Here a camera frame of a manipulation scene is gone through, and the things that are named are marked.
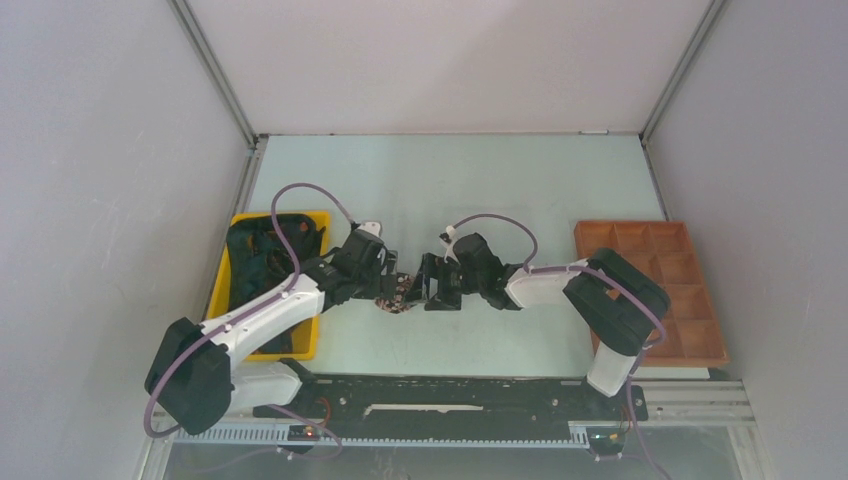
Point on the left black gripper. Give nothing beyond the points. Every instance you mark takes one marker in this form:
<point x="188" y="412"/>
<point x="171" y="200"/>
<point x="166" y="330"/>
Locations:
<point x="382" y="285"/>

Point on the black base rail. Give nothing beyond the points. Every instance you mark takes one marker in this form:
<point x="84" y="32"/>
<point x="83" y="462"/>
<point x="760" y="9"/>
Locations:
<point x="454" y="425"/>

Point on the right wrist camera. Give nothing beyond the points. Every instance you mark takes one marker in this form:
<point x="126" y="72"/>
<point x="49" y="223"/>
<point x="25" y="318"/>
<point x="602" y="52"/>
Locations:
<point x="477" y="252"/>

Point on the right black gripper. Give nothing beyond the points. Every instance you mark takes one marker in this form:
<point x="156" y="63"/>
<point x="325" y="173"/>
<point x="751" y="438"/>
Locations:
<point x="435" y="267"/>

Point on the pile of dark ties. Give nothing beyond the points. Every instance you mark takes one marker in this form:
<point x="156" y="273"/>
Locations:
<point x="265" y="258"/>

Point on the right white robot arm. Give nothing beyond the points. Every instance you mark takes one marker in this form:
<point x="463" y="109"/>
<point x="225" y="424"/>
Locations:
<point x="623" y="307"/>

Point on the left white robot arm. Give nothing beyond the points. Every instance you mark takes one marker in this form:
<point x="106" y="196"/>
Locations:
<point x="198" y="373"/>

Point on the white slotted cable duct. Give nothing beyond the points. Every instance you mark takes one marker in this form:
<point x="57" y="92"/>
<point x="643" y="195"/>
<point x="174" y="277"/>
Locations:
<point x="287" y="434"/>

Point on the pink rose floral tie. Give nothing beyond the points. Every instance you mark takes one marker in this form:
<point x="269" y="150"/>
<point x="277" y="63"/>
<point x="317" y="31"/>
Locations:
<point x="395" y="302"/>

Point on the aluminium frame rail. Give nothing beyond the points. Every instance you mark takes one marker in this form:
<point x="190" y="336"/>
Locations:
<point x="702" y="404"/>

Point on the brown compartment tray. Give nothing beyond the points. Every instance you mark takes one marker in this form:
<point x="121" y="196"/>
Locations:
<point x="664" y="252"/>

